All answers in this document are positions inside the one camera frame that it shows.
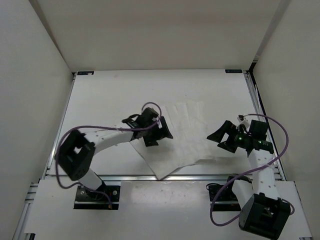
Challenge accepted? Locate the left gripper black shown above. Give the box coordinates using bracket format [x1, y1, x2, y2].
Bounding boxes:
[142, 115, 172, 147]

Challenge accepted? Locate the aluminium front rail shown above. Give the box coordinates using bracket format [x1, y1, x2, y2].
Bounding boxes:
[44, 174, 288, 183]

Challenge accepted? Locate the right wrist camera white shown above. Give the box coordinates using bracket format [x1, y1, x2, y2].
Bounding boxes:
[236, 115, 250, 130]

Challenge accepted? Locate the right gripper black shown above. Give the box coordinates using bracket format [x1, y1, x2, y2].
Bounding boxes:
[206, 120, 251, 153]

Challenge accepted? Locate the blue label corner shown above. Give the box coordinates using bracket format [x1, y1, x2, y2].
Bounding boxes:
[76, 71, 94, 76]
[225, 69, 243, 74]

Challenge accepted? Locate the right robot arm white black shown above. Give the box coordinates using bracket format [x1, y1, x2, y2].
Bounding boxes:
[207, 117, 294, 240]

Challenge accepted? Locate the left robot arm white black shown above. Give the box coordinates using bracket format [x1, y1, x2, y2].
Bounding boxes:
[55, 107, 173, 200]

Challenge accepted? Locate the blue label right corner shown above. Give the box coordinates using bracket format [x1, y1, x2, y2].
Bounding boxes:
[225, 69, 243, 74]

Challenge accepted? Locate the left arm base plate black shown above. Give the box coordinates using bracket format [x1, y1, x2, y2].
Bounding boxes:
[73, 184, 121, 211]

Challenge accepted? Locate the blue label left corner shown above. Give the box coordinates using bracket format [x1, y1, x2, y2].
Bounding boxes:
[76, 71, 94, 76]

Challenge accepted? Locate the white pleated skirt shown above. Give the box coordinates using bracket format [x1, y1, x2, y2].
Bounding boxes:
[130, 101, 247, 180]

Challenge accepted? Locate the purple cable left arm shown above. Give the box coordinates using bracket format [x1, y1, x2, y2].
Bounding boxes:
[55, 101, 163, 211]

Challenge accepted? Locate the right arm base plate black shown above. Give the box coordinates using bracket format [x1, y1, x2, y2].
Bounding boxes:
[205, 182, 241, 213]

